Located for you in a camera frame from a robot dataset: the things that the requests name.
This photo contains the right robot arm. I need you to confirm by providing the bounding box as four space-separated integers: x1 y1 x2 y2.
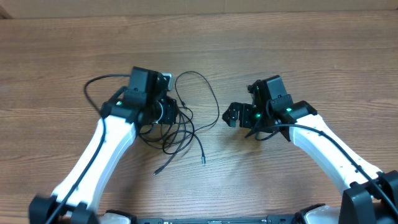
222 75 397 223

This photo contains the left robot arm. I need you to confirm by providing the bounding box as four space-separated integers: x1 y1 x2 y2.
29 67 178 224

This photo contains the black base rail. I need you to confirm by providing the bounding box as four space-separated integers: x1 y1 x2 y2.
102 210 324 224

